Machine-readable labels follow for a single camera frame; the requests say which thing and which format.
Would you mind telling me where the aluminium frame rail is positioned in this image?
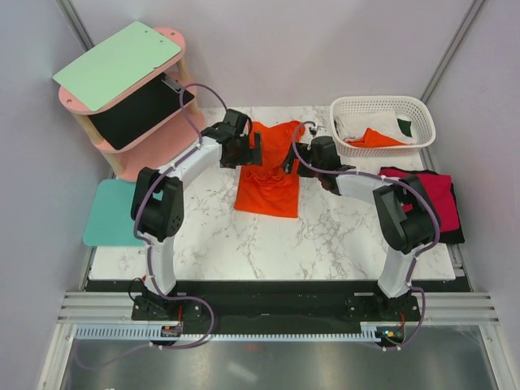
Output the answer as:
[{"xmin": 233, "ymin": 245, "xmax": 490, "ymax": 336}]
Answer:
[{"xmin": 58, "ymin": 292, "xmax": 500, "ymax": 326}]

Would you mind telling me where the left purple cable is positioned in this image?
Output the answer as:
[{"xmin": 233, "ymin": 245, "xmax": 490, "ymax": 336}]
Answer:
[{"xmin": 72, "ymin": 83, "xmax": 231, "ymax": 369}]

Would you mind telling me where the teal cutting board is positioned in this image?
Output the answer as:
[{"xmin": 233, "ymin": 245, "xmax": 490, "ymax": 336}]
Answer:
[{"xmin": 83, "ymin": 179, "xmax": 142, "ymax": 247}]

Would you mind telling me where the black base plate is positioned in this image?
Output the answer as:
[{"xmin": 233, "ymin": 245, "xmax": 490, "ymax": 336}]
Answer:
[{"xmin": 86, "ymin": 279, "xmax": 471, "ymax": 335}]

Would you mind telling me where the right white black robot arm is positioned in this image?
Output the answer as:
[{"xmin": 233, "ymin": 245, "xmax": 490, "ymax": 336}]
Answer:
[{"xmin": 281, "ymin": 136, "xmax": 440, "ymax": 320}]

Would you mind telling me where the white cable duct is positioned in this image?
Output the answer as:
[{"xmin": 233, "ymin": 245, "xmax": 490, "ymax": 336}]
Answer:
[{"xmin": 75, "ymin": 324, "xmax": 388, "ymax": 342}]

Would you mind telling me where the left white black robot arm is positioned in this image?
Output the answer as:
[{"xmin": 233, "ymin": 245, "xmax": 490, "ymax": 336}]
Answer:
[{"xmin": 131, "ymin": 109, "xmax": 262, "ymax": 321}]

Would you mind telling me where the black t shirt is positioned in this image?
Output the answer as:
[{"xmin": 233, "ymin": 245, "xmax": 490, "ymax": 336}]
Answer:
[{"xmin": 379, "ymin": 166, "xmax": 466, "ymax": 245}]

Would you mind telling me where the black clipboard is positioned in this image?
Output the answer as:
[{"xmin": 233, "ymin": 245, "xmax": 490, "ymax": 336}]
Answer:
[{"xmin": 89, "ymin": 73, "xmax": 195, "ymax": 150}]

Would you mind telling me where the dark green cloth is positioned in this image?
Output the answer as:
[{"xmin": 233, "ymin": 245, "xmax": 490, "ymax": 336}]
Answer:
[{"xmin": 397, "ymin": 119, "xmax": 412, "ymax": 137}]

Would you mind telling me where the white plastic laundry basket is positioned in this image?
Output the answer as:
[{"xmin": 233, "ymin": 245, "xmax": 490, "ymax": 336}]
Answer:
[{"xmin": 329, "ymin": 95, "xmax": 436, "ymax": 158}]

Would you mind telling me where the pink two tier shelf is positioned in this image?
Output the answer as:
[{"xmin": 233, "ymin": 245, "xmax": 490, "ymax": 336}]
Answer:
[{"xmin": 62, "ymin": 49, "xmax": 206, "ymax": 182}]

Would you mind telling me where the orange t shirt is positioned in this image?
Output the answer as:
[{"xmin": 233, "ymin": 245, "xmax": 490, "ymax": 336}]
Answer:
[
  {"xmin": 234, "ymin": 120, "xmax": 305, "ymax": 219},
  {"xmin": 346, "ymin": 128, "xmax": 414, "ymax": 149}
]

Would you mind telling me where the mint green board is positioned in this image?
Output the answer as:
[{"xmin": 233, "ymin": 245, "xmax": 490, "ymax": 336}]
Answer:
[{"xmin": 53, "ymin": 21, "xmax": 186, "ymax": 115}]

